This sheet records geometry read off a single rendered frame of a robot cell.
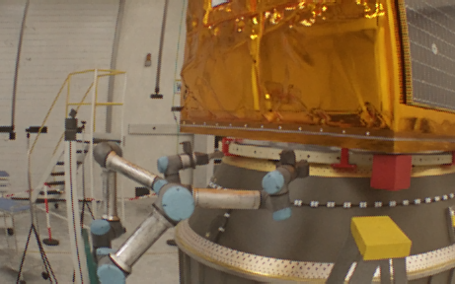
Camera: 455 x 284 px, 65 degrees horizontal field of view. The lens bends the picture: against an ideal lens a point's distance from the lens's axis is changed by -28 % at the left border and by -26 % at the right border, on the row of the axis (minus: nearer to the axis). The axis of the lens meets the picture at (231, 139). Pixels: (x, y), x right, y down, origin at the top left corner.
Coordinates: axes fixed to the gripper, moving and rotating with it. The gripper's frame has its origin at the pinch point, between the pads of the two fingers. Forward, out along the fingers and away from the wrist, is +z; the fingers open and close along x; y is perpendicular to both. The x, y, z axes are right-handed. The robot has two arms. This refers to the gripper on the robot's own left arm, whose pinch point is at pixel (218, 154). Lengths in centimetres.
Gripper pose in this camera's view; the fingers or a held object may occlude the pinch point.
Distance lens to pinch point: 230.4
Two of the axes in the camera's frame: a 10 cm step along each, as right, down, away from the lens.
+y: 1.2, 9.9, 1.2
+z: 8.8, -1.6, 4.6
